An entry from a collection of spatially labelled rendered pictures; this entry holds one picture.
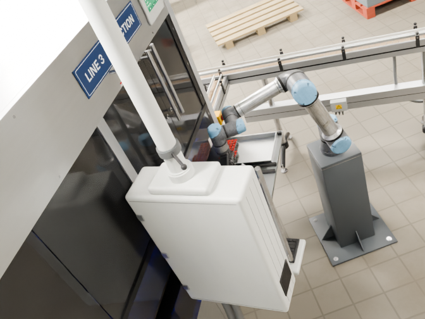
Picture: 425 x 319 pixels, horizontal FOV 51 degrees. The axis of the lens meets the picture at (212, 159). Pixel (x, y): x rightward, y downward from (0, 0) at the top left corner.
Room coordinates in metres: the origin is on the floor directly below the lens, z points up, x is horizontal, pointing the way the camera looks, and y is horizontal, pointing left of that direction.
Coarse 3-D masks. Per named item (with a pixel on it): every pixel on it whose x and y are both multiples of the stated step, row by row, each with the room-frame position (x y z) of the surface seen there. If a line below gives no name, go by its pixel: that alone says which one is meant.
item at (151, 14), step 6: (144, 0) 2.17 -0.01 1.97; (150, 0) 2.22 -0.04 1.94; (156, 0) 2.28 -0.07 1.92; (144, 6) 2.15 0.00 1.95; (150, 6) 2.20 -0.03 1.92; (156, 6) 2.25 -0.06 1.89; (162, 6) 2.30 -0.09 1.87; (144, 12) 2.14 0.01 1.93; (150, 12) 2.18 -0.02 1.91; (156, 12) 2.23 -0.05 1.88; (150, 18) 2.15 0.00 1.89; (150, 24) 2.14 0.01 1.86
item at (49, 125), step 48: (48, 0) 2.38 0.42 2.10; (0, 48) 1.93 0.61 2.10; (48, 48) 1.66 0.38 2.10; (144, 48) 2.03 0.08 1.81; (0, 96) 1.40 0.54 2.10; (48, 96) 1.41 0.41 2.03; (96, 96) 1.60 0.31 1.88; (0, 144) 1.18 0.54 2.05; (48, 144) 1.31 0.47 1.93; (192, 144) 2.05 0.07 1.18; (0, 192) 1.09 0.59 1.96; (48, 192) 1.20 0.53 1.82; (0, 240) 1.00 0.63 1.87
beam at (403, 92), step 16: (416, 80) 2.53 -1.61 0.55; (320, 96) 2.85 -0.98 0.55; (336, 96) 2.76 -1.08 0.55; (352, 96) 2.68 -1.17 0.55; (368, 96) 2.63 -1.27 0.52; (384, 96) 2.58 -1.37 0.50; (400, 96) 2.52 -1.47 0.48; (416, 96) 2.47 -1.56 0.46; (256, 112) 3.05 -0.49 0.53; (272, 112) 2.99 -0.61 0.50; (288, 112) 2.92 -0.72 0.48; (304, 112) 2.86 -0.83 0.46
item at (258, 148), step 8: (240, 136) 2.30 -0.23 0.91; (248, 136) 2.27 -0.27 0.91; (256, 136) 2.25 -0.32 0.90; (264, 136) 2.22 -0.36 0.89; (272, 136) 2.20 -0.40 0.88; (240, 144) 2.26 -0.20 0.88; (248, 144) 2.23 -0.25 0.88; (256, 144) 2.19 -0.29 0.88; (264, 144) 2.16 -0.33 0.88; (272, 144) 2.13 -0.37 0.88; (240, 152) 2.19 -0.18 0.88; (248, 152) 2.16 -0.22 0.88; (256, 152) 2.12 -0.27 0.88; (264, 152) 2.09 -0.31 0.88; (272, 152) 2.02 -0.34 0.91; (240, 160) 2.11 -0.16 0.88; (248, 160) 2.08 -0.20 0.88; (256, 160) 2.05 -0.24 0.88; (264, 160) 1.98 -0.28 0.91; (272, 160) 1.98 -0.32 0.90
